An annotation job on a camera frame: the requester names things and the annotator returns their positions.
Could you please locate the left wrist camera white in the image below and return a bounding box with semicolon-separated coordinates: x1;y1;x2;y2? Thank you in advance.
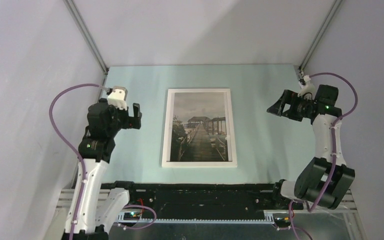
107;86;128;111

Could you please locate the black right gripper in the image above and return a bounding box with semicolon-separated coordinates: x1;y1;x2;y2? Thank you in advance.
267;89;313;122

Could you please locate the aluminium corner rail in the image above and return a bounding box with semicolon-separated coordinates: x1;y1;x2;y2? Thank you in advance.
63;0;109;75
298;0;344;71

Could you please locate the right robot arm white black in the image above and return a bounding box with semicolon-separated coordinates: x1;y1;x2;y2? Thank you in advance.
267;85;355;210

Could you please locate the left aluminium corner rail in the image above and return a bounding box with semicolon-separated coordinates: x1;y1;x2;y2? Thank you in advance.
63;0;109;75

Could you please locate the printed photo with white border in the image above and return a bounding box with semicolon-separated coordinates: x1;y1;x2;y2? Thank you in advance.
169;92;229;163

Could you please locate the light wooden picture frame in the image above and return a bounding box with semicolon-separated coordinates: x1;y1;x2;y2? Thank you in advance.
161;88;238;169

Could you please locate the right aluminium corner rail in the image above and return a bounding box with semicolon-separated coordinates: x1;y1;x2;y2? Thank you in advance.
298;0;344;71

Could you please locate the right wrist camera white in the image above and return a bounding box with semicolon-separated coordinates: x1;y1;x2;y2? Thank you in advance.
298;75;316;100

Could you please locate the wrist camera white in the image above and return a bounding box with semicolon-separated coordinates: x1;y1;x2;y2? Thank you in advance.
298;75;316;100
107;86;128;111

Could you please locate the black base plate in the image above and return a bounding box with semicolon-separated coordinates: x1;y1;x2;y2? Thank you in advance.
101;181;290;221

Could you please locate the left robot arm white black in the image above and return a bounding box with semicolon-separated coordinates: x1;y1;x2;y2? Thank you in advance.
61;98;142;240

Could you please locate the front aluminium rail frame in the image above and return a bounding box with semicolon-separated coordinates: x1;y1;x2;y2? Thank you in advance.
42;188;368;240

